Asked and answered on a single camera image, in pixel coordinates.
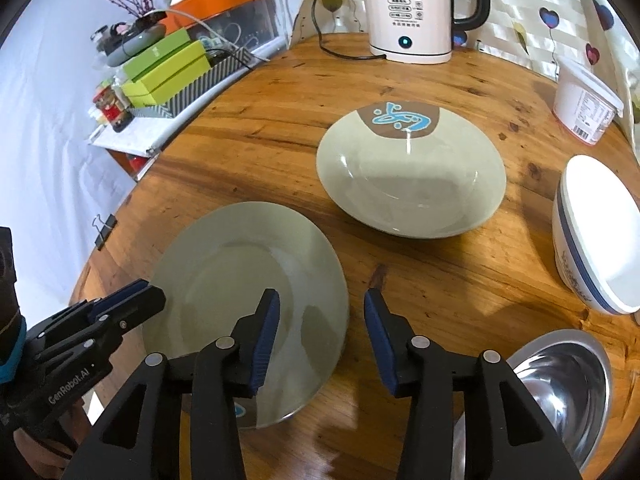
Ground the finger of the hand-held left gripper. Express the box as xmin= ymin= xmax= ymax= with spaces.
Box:
xmin=27 ymin=286 xmax=167 ymax=366
xmin=89 ymin=281 xmax=152 ymax=314

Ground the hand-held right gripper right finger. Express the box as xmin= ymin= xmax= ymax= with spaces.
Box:
xmin=363 ymin=287 xmax=586 ymax=480

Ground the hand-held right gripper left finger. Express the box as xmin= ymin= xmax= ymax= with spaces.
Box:
xmin=60 ymin=288 xmax=282 ymax=480

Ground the plain green plate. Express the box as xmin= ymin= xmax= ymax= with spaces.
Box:
xmin=141 ymin=201 xmax=350 ymax=430

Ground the stainless steel bowl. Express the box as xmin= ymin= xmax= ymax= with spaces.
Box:
xmin=452 ymin=328 xmax=613 ymax=480

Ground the white bowl with blue rim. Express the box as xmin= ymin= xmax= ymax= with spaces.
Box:
xmin=552 ymin=154 xmax=640 ymax=316

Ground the person's left hand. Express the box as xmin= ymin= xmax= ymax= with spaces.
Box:
xmin=10 ymin=410 xmax=86 ymax=480

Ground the black binder clip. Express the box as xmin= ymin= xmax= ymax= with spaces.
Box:
xmin=91 ymin=213 xmax=118 ymax=251

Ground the green plate with blue print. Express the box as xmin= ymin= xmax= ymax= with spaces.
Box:
xmin=316 ymin=101 xmax=507 ymax=239

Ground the small red jar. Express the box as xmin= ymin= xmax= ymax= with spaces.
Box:
xmin=92 ymin=82 xmax=133 ymax=133

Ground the grey striped box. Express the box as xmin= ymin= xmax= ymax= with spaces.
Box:
xmin=127 ymin=47 xmax=256 ymax=120

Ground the grey oval device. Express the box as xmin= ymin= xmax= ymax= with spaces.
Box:
xmin=107 ymin=22 xmax=167 ymax=67

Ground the white plastic tub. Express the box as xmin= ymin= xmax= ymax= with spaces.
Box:
xmin=552 ymin=55 xmax=626 ymax=147

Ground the white electric kettle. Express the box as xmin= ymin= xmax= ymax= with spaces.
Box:
xmin=358 ymin=0 xmax=490 ymax=65

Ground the striped curtain with hearts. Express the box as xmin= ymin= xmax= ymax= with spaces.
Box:
xmin=292 ymin=0 xmax=640 ymax=126

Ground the white cable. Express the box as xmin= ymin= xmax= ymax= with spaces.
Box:
xmin=165 ymin=7 xmax=261 ymax=63

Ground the black kettle power cord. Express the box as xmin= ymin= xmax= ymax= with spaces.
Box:
xmin=311 ymin=0 xmax=388 ymax=61

